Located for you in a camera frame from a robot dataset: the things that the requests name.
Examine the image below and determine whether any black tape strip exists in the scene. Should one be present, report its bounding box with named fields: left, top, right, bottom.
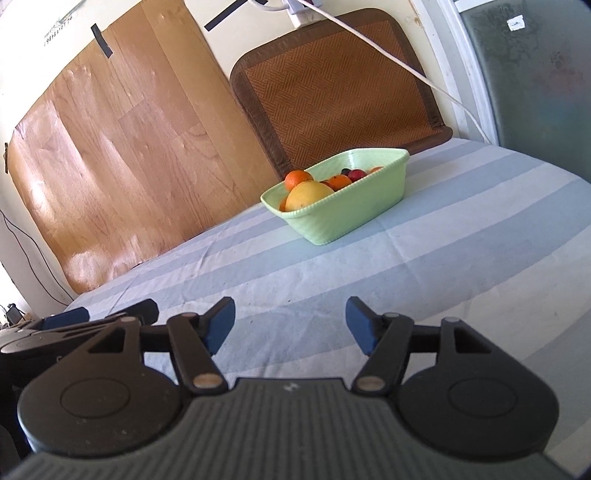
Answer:
left=204, top=0, right=246, bottom=32
left=91, top=23, right=114, bottom=59

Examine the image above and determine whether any wood grain board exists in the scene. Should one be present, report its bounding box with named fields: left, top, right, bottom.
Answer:
left=7, top=0, right=288, bottom=294

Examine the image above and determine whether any frosted glass window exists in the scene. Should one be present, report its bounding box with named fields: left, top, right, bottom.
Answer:
left=443, top=0, right=591, bottom=185

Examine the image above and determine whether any thin black cable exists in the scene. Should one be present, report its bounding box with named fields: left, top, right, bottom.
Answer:
left=0, top=210, right=71, bottom=306

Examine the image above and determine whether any brown woven mat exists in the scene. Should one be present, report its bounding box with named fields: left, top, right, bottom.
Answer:
left=229, top=8, right=454, bottom=182

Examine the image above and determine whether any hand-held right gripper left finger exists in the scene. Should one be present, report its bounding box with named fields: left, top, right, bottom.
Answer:
left=60, top=296, right=236, bottom=395

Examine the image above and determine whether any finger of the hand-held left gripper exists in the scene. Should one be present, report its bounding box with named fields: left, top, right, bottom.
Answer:
left=34, top=306, right=91, bottom=331
left=99, top=298, right=160, bottom=326

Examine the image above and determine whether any light green plastic basket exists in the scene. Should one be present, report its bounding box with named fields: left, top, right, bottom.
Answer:
left=260, top=148, right=411, bottom=245

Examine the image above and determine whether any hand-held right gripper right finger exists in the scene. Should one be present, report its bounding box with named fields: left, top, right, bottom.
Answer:
left=345, top=296, right=522, bottom=395

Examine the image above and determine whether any white power cable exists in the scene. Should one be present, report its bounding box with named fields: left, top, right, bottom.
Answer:
left=300, top=0, right=493, bottom=145

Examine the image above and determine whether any blue striped bed sheet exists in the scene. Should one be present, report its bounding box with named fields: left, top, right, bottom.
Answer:
left=0, top=136, right=591, bottom=480

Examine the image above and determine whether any large yellow citrus fruit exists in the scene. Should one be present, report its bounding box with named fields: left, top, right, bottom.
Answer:
left=285, top=181, right=335, bottom=213

